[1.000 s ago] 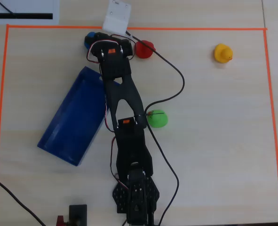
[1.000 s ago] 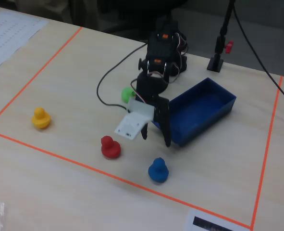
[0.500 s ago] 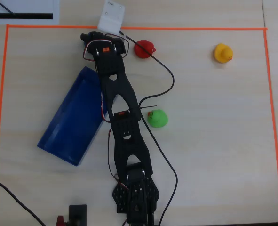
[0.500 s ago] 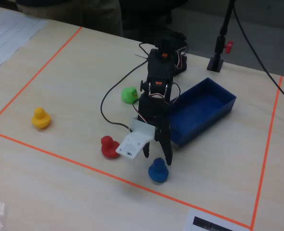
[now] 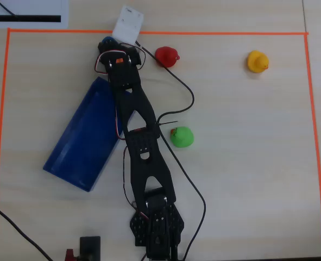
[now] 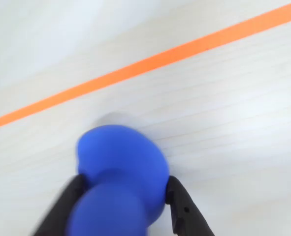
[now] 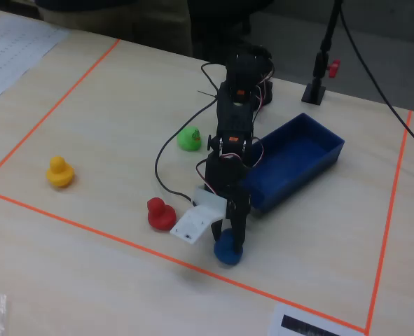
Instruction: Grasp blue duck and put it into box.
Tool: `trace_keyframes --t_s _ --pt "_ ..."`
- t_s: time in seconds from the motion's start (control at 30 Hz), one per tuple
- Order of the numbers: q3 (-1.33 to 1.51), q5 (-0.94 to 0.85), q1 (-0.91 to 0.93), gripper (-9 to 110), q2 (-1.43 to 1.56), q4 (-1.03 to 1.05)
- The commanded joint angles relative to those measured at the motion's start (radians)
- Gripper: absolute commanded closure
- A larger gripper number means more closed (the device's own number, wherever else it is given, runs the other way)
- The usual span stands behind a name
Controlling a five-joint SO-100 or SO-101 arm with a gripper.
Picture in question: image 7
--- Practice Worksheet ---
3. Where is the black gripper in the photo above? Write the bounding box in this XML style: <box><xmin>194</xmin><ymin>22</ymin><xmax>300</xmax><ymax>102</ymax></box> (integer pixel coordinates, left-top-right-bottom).
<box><xmin>205</xmin><ymin>153</ymin><xmax>253</xmax><ymax>255</ymax></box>

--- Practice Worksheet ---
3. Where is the blue rubber duck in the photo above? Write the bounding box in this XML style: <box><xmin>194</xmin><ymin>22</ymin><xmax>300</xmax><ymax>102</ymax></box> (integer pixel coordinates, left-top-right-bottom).
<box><xmin>213</xmin><ymin>229</ymin><xmax>244</xmax><ymax>265</ymax></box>

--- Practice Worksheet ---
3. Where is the red rubber duck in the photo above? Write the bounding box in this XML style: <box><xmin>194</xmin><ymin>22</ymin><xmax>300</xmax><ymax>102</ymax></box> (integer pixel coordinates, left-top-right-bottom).
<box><xmin>146</xmin><ymin>197</ymin><xmax>177</xmax><ymax>232</ymax></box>

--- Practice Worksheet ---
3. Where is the blue plastic box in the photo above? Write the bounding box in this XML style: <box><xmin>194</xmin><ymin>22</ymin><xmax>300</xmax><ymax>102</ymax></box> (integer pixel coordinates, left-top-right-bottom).
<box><xmin>240</xmin><ymin>112</ymin><xmax>345</xmax><ymax>214</ymax></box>

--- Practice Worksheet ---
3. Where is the green rubber duck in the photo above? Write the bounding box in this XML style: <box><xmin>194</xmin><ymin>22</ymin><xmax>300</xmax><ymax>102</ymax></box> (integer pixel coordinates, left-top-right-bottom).
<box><xmin>177</xmin><ymin>126</ymin><xmax>202</xmax><ymax>152</ymax></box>

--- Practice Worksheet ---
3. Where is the yellow rubber duck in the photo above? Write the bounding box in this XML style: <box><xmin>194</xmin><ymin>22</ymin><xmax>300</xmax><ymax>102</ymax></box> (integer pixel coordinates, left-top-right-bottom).
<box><xmin>46</xmin><ymin>155</ymin><xmax>75</xmax><ymax>189</ymax></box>

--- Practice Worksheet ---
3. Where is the orange tape strip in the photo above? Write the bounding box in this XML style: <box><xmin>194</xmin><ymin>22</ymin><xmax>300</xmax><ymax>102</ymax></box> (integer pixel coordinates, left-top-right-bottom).
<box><xmin>366</xmin><ymin>110</ymin><xmax>413</xmax><ymax>333</ymax></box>
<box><xmin>0</xmin><ymin>188</ymin><xmax>369</xmax><ymax>333</ymax></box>
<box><xmin>0</xmin><ymin>38</ymin><xmax>122</xmax><ymax>186</ymax></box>

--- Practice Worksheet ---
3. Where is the white paper with black bar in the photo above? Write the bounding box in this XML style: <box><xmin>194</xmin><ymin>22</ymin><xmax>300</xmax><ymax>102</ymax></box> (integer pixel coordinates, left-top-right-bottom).
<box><xmin>268</xmin><ymin>303</ymin><xmax>367</xmax><ymax>336</ymax></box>

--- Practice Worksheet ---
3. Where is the red clamp knob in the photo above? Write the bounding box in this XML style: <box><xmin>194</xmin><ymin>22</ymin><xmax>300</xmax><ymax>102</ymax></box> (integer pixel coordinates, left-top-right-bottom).
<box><xmin>326</xmin><ymin>58</ymin><xmax>341</xmax><ymax>78</ymax></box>

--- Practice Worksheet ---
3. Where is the printed table paper sheet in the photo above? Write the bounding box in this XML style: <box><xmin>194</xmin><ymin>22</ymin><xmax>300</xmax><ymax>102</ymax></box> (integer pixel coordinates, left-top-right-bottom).
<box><xmin>0</xmin><ymin>15</ymin><xmax>71</xmax><ymax>104</ymax></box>

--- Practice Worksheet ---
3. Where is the white camera box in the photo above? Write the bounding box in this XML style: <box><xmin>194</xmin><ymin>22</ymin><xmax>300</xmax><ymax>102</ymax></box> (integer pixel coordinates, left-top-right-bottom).
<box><xmin>170</xmin><ymin>188</ymin><xmax>228</xmax><ymax>245</ymax></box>

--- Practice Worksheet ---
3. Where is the black camera cable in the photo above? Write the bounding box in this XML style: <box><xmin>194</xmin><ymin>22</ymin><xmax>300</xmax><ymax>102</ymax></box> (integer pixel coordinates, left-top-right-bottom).
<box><xmin>154</xmin><ymin>62</ymin><xmax>228</xmax><ymax>207</ymax></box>

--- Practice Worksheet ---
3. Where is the black camera stand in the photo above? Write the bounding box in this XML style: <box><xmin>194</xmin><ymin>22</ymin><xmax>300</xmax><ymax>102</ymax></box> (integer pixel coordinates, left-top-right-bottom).
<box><xmin>301</xmin><ymin>0</ymin><xmax>345</xmax><ymax>106</ymax></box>

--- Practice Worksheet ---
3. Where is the black stand cable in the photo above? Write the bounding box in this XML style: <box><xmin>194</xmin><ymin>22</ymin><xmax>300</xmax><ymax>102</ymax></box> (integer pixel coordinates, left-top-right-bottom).
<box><xmin>338</xmin><ymin>0</ymin><xmax>414</xmax><ymax>158</ymax></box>

